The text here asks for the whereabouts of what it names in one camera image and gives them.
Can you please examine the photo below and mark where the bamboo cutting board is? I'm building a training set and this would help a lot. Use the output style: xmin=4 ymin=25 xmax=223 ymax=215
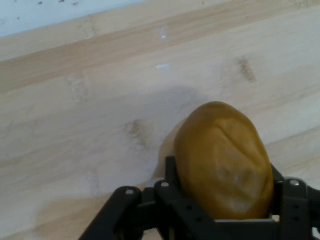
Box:
xmin=0 ymin=0 xmax=320 ymax=240

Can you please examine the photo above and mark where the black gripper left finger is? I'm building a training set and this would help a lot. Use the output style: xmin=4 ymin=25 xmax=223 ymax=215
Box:
xmin=79 ymin=155 xmax=216 ymax=240

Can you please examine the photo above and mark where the brown toy potato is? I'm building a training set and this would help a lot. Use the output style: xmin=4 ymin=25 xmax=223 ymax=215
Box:
xmin=173 ymin=100 xmax=275 ymax=221

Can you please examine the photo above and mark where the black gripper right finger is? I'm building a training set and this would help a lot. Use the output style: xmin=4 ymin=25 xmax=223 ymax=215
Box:
xmin=271 ymin=164 xmax=320 ymax=240

